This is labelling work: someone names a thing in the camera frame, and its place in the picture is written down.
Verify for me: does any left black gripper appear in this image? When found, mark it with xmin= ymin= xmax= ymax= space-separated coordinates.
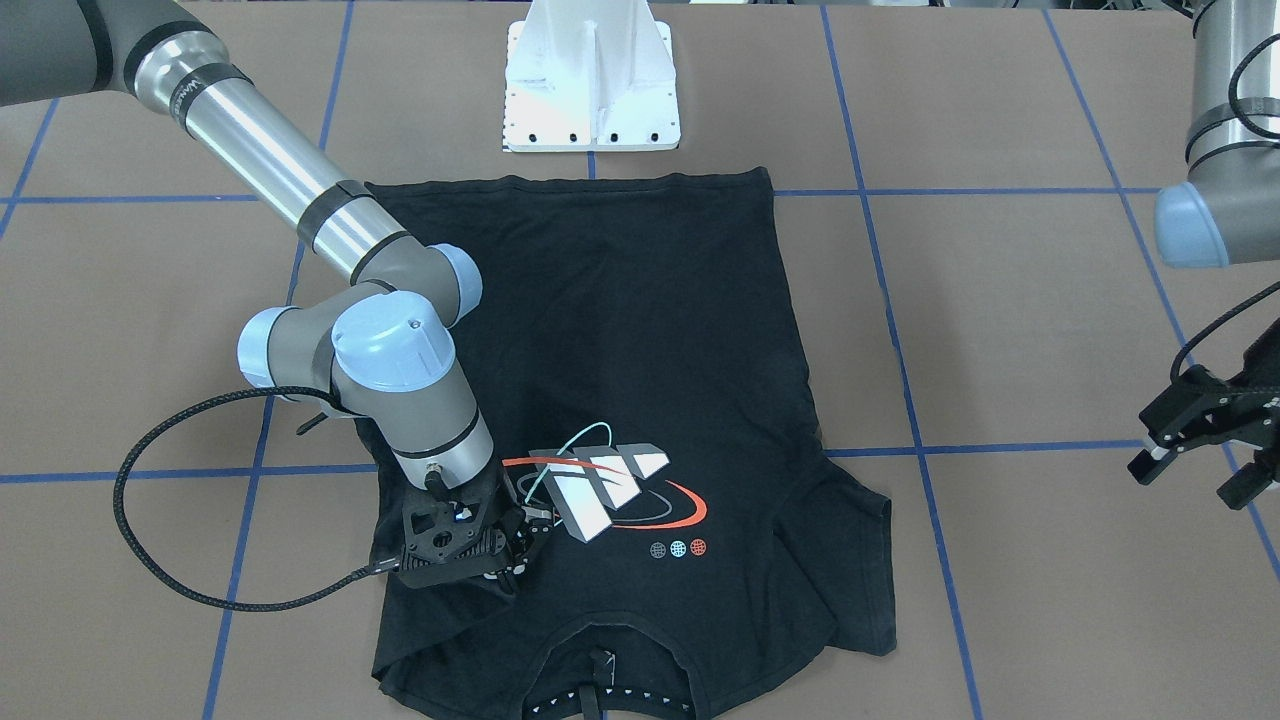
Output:
xmin=1128 ymin=334 xmax=1279 ymax=511

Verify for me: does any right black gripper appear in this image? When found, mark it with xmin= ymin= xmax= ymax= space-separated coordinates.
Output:
xmin=399 ymin=465 xmax=550 ymax=591

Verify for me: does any black t-shirt with logo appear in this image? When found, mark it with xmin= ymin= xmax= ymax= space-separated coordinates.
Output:
xmin=372 ymin=168 xmax=897 ymax=719

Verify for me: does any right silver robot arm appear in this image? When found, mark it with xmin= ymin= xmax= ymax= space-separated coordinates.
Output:
xmin=3 ymin=1 xmax=550 ymax=593

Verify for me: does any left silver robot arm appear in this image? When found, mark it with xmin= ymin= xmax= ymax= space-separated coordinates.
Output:
xmin=1128 ymin=1 xmax=1279 ymax=510

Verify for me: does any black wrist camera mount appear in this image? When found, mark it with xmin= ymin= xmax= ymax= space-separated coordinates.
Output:
xmin=396 ymin=497 xmax=507 ymax=589

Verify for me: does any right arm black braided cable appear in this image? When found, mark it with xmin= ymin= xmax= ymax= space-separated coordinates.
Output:
xmin=113 ymin=388 xmax=401 ymax=612

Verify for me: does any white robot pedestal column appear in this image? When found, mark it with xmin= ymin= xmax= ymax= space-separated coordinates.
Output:
xmin=502 ymin=1 xmax=682 ymax=152

